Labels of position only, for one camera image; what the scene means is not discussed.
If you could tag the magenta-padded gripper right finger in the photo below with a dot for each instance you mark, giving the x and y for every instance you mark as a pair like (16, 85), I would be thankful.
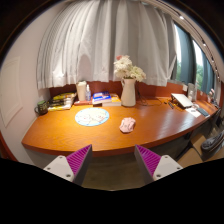
(163, 166)

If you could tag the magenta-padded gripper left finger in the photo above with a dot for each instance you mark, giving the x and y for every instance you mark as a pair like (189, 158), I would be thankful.
(63, 166)

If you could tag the pink computer mouse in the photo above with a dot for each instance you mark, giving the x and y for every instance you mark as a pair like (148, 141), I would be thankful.
(127, 125)

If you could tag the round light-blue cartoon mouse pad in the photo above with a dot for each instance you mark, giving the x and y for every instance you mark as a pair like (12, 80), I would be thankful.
(92, 116)

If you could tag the grey bag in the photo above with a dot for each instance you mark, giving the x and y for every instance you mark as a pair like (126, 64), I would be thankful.
(213, 143)

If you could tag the black pen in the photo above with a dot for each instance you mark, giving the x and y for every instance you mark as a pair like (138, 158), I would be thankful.
(170, 105)

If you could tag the dark green mug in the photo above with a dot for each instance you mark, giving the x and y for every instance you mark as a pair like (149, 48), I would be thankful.
(42, 107)

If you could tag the red-brown book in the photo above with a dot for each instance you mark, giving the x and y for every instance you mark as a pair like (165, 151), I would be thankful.
(81, 102)

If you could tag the silver laptop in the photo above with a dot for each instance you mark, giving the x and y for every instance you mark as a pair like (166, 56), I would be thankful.
(182, 100)

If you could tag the clear spray bottle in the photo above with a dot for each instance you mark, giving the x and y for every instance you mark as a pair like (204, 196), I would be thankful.
(88, 95)

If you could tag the beige lidded tumbler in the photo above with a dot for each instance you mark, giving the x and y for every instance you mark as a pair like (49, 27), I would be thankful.
(81, 91)

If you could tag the blue book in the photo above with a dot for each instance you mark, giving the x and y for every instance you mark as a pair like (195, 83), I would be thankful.
(101, 98)

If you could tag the white ceramic jug vase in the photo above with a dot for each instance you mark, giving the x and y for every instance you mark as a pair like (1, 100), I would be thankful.
(128, 95)

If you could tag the teal window curtain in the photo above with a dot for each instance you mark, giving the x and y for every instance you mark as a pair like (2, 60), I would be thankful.
(186, 56)
(207, 76)

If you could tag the white artificial flower bouquet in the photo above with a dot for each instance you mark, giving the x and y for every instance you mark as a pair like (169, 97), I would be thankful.
(128, 69)

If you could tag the white pleated curtain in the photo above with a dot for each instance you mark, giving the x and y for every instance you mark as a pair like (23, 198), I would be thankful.
(100, 43)

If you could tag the ceiling spot lights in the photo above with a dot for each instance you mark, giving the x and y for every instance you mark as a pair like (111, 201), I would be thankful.
(181, 17)

